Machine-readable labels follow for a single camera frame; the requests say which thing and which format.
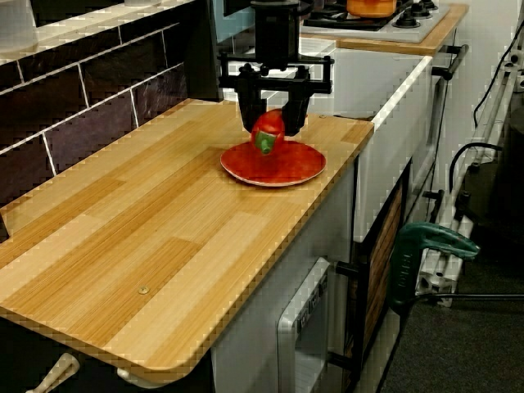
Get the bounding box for white peg hook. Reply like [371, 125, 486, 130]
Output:
[24, 351, 79, 393]
[116, 366, 165, 390]

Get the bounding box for dark tile backsplash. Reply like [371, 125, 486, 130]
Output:
[0, 20, 193, 206]

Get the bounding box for white lidded jar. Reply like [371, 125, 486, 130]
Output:
[0, 0, 40, 58]

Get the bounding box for black burner grate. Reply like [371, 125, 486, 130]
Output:
[305, 0, 410, 32]

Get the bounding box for green clamp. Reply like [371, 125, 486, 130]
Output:
[387, 222, 481, 315]

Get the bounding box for white toy stove top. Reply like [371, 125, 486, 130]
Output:
[300, 0, 451, 43]

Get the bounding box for black oven bar handle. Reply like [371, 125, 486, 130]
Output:
[431, 43, 470, 81]

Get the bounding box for red toy chili pepper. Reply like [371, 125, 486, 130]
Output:
[250, 108, 287, 156]

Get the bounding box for wooden slat drawer front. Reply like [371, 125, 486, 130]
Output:
[364, 179, 410, 353]

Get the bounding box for white toy kitchen cabinet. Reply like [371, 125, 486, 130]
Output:
[210, 36, 463, 393]

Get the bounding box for black stove knob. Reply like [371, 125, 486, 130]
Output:
[411, 0, 440, 17]
[392, 10, 422, 29]

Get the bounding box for grey toy dishwasher door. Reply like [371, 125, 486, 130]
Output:
[276, 257, 331, 393]

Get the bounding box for orange toy pot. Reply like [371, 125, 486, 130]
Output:
[346, 0, 398, 18]

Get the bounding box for red round plate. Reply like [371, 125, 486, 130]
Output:
[219, 138, 328, 188]

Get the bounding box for wooden stove counter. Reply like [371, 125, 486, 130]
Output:
[300, 3, 470, 57]

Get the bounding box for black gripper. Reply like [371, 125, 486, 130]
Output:
[218, 4, 336, 138]

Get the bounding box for aluminium frame rail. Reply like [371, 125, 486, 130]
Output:
[415, 52, 524, 308]

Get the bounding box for light wooden shelf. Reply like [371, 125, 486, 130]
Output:
[0, 0, 197, 65]

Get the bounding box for tall black side panel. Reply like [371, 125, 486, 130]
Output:
[179, 0, 225, 102]

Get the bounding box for black cable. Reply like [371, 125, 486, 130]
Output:
[448, 142, 504, 194]
[473, 20, 524, 128]

